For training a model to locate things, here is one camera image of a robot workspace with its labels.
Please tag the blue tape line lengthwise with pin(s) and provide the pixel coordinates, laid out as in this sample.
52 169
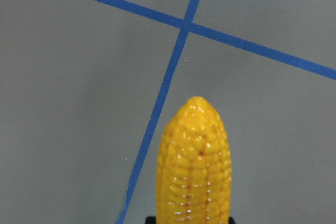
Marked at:
184 30

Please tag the blue tape line crosswise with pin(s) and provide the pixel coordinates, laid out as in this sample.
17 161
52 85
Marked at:
223 37

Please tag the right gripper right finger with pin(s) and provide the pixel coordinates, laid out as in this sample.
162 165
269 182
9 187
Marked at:
231 220

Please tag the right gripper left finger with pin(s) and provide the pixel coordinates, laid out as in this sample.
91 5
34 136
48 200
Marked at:
150 220

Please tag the yellow corn cob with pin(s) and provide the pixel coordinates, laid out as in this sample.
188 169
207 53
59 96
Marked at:
194 167

